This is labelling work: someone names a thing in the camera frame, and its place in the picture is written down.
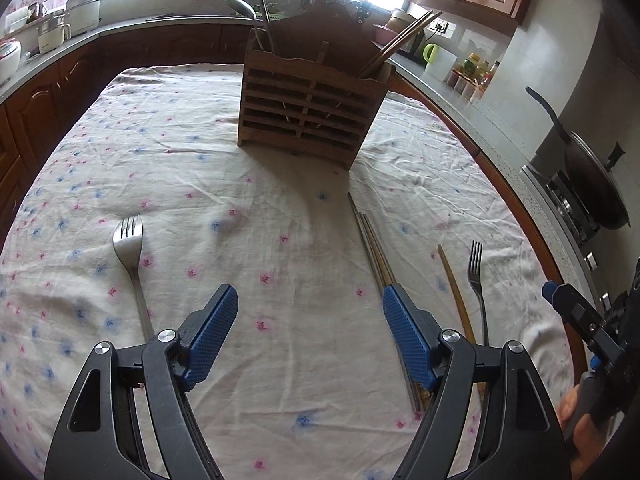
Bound right hand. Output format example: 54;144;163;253
556;386;606;479

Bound red white rice cooker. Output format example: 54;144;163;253
0;38;22;84

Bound white pitcher green handle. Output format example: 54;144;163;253
422;44;457;81

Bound wooden utensil holder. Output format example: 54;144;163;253
238;3;395;169

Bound steel spoon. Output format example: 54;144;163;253
222;0;269;53

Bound steel fork left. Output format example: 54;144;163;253
112;214;154;342

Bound steel fork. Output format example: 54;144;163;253
112;214;154;342
468;240;489;346

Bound green vegetables basket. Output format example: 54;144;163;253
253;2;285;20

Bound wooden chopstick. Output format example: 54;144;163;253
359;212;431;413
437;244;486;403

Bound steel fork right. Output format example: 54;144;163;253
468;240;489;346

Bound black wok pan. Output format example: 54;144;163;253
525;87;630;230

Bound white floral tablecloth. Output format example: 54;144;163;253
1;65;574;479

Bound white rice cooker pot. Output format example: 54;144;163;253
65;0;101;37

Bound spice jar set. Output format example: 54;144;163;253
446;52;500;102

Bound pink bowl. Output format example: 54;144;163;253
372;24;398;46

